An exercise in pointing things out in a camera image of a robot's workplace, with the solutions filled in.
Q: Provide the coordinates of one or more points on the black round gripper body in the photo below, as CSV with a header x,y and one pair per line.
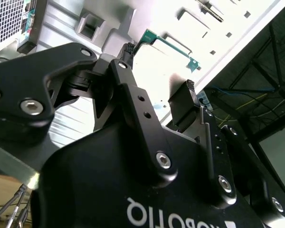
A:
x,y
97,185

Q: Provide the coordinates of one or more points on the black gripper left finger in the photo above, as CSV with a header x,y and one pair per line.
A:
x,y
26,78

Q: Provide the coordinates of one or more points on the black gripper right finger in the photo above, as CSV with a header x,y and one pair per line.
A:
x,y
218,161

